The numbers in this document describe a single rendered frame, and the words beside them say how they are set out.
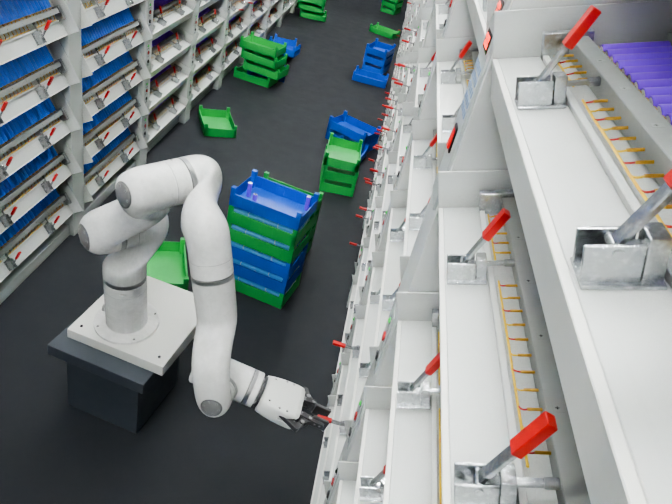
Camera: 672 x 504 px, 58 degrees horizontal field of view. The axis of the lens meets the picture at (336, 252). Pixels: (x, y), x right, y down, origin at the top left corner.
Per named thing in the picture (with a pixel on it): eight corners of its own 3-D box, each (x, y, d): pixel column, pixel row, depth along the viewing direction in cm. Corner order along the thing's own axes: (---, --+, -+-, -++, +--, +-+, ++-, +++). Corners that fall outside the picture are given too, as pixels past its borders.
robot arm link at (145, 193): (141, 247, 170) (83, 264, 161) (126, 207, 170) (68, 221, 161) (208, 197, 130) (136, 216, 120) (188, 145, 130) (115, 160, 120)
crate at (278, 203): (228, 204, 238) (231, 187, 233) (251, 185, 254) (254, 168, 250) (297, 231, 233) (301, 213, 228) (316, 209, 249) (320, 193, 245)
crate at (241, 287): (217, 283, 260) (219, 268, 255) (239, 261, 276) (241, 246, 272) (280, 309, 255) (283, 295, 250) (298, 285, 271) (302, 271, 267)
